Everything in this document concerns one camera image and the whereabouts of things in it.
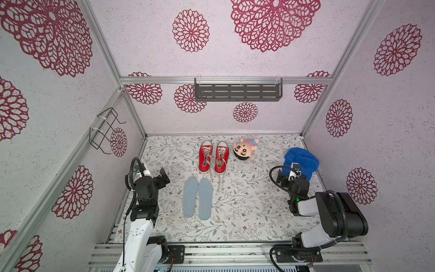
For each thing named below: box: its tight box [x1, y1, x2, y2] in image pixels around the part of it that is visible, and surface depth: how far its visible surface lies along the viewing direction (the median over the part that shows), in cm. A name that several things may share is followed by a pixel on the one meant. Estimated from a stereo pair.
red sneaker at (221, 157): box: [214, 141, 230, 175], surface depth 105 cm
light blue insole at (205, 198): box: [198, 177, 214, 221], surface depth 92 cm
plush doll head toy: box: [232, 138, 259, 161], surface depth 105 cm
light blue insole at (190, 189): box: [183, 176, 199, 218], surface depth 92 cm
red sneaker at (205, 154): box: [198, 139, 213, 174], surface depth 105 cm
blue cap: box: [282, 147, 320, 182], surface depth 105 cm
